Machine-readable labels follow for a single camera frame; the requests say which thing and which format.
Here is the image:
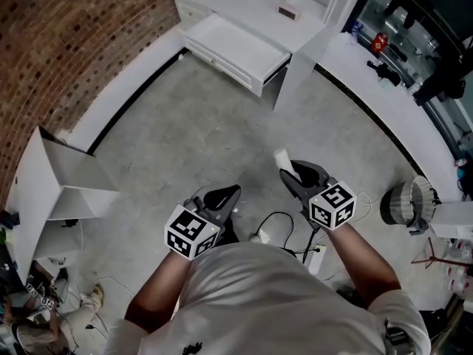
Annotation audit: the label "person's white shirt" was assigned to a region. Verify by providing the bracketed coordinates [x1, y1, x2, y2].
[105, 241, 432, 355]

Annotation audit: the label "small white object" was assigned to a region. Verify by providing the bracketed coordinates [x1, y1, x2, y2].
[273, 148, 296, 173]

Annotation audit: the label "white cable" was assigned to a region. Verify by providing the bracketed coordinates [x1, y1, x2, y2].
[355, 192, 372, 223]

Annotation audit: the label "black floor cable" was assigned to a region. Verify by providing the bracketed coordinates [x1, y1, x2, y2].
[257, 212, 296, 253]

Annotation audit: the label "black window frame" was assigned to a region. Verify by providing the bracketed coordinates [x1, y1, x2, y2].
[341, 0, 473, 158]

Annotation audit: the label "person's black trousers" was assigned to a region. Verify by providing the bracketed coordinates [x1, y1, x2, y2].
[213, 215, 241, 246]

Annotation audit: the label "red metal stand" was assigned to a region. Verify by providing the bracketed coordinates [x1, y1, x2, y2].
[411, 237, 473, 270]

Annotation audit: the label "white box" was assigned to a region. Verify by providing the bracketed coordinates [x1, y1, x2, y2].
[430, 200, 473, 240]

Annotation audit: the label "white desk drawer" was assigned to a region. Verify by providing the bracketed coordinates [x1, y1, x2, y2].
[183, 13, 293, 98]

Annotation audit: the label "person's left forearm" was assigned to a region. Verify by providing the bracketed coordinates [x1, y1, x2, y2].
[124, 249, 193, 334]

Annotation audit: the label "white power strip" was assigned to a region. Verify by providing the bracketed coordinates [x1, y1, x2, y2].
[307, 244, 328, 275]

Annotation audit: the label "person's right forearm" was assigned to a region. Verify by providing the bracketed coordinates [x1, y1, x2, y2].
[327, 222, 402, 310]

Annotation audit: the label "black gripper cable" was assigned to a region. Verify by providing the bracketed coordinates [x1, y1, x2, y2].
[302, 229, 319, 265]

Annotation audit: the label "pink digital clock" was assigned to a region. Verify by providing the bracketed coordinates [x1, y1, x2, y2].
[277, 4, 302, 22]

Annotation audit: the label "white open cabinet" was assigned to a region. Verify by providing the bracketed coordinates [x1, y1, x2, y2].
[7, 126, 121, 273]

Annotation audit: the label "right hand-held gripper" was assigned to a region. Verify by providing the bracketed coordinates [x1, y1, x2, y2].
[279, 160, 358, 231]

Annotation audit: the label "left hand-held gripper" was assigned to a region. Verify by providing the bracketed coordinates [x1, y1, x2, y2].
[164, 184, 242, 261]

